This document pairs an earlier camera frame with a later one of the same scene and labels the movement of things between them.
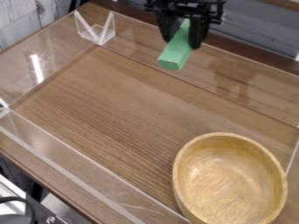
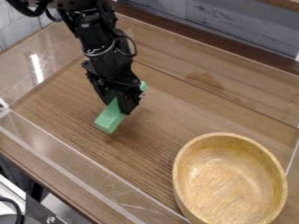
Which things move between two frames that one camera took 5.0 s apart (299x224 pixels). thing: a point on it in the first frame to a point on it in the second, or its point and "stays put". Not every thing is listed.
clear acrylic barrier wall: [197, 142] stays put
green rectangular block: [178, 52] to [113, 116]
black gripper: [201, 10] to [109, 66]
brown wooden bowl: [230, 181] stays put
